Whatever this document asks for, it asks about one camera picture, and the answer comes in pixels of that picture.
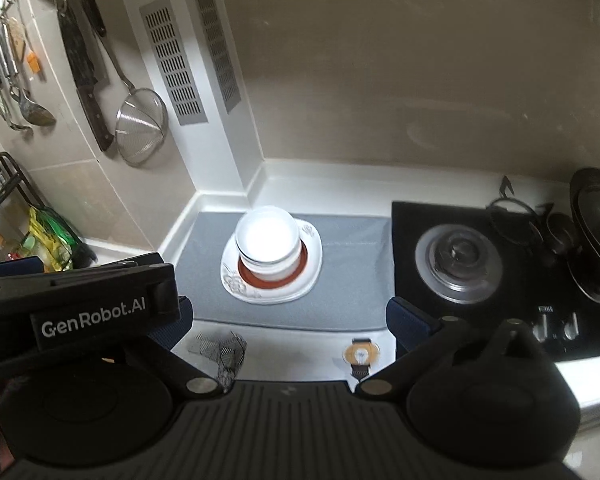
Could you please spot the grey printed drying mat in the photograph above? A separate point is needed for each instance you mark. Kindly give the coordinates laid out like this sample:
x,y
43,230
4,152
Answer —
x,y
345,285

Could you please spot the metal mesh skimmer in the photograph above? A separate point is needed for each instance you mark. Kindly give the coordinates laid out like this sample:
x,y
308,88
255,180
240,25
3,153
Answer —
x,y
140,125

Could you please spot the stove knob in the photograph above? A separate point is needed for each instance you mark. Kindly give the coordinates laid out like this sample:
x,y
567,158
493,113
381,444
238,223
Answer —
x,y
544,326
571,325

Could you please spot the green plastic bag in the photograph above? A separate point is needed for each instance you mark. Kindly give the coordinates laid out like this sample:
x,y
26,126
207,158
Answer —
x,y
55,232

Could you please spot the red-brown round plate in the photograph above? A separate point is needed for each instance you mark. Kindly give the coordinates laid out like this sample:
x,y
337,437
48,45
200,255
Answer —
x,y
255,283

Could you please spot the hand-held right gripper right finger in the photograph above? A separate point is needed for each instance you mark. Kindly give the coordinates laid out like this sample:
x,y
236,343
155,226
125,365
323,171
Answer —
x,y
405,322

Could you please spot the black glass gas stove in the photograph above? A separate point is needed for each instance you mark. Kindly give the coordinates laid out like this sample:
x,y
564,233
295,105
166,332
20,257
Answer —
x,y
520,305

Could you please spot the black pan support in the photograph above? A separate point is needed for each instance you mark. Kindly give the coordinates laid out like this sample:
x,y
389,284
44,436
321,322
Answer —
x,y
517,207

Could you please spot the metal serving spoon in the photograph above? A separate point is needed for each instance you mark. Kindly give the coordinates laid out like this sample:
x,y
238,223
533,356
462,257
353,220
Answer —
x,y
22,127

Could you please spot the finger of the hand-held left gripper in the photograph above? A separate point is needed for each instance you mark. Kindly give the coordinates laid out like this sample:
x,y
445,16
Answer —
x,y
165,295
12,266

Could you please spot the wooden spatula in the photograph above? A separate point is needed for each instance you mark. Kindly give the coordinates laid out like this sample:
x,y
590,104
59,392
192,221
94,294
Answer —
x,y
16,35

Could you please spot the round metal gas burner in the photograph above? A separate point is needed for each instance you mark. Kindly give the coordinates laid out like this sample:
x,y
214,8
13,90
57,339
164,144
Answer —
x,y
457,265

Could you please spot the teal and white bowl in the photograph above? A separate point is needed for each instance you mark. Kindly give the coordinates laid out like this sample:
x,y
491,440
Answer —
x,y
270,270

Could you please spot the grey wall vent grille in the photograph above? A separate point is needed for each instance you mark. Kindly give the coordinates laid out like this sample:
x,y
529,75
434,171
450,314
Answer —
x,y
215,45
172,60

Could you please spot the orange kitchen tool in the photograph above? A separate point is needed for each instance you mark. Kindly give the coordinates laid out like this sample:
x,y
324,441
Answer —
x,y
34,64

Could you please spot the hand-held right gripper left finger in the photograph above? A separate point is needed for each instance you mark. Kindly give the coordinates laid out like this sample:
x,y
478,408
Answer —
x,y
185,317

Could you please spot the metal ladle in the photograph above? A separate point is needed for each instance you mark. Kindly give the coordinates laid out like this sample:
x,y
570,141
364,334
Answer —
x,y
40,116

